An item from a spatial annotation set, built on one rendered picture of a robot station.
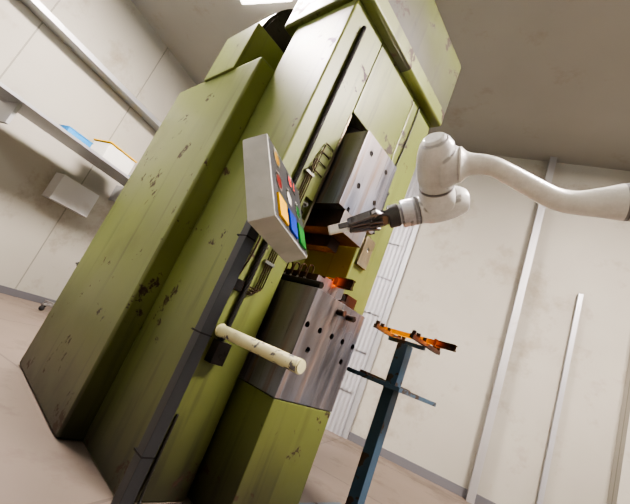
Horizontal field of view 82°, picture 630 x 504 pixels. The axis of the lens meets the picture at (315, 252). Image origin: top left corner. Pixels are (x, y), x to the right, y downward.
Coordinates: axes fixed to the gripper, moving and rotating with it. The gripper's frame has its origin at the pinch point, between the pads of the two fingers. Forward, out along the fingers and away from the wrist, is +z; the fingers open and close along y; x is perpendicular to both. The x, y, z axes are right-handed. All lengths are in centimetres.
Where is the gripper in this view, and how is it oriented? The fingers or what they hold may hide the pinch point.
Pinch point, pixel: (338, 228)
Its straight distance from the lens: 120.8
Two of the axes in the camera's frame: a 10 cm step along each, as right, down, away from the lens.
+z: -9.6, 2.1, 1.7
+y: 2.3, 3.6, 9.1
